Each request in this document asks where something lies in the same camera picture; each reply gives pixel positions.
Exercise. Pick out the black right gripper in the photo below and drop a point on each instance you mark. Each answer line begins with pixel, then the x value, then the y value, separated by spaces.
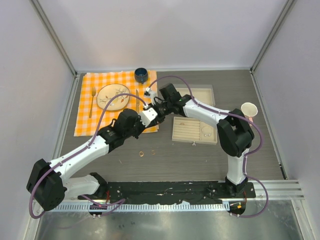
pixel 174 102

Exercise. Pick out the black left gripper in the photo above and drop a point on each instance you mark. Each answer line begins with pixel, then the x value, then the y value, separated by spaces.
pixel 162 110

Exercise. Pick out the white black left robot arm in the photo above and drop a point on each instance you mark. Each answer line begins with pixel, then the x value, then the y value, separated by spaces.
pixel 50 182

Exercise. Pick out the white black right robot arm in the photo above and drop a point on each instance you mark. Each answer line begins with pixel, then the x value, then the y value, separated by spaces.
pixel 234 132

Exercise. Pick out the beige jewelry drawer tray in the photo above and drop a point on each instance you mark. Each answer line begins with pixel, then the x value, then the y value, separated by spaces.
pixel 190 130

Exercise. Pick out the beige jewelry box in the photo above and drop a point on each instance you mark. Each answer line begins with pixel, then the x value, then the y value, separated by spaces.
pixel 202 92

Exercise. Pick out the gold knife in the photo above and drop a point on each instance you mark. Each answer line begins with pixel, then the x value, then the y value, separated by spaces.
pixel 137 104

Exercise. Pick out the yellow white checkered cloth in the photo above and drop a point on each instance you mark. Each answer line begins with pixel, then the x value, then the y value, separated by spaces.
pixel 107 85

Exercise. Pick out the dark blue ceramic mug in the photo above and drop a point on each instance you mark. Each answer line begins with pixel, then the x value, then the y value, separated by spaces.
pixel 141 75

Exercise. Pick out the gold fork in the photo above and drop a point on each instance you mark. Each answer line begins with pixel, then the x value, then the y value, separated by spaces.
pixel 93 94

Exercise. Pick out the pink ceramic mug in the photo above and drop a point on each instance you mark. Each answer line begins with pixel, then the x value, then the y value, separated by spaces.
pixel 249 110

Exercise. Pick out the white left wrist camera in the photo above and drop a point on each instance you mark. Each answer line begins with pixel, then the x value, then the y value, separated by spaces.
pixel 147 116

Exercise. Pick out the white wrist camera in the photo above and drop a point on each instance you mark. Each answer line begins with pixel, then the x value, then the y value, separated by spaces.
pixel 149 93
pixel 147 116

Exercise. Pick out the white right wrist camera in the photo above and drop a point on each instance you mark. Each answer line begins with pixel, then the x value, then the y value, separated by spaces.
pixel 149 93

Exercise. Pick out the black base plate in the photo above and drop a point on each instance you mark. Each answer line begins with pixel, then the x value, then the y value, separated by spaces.
pixel 172 192

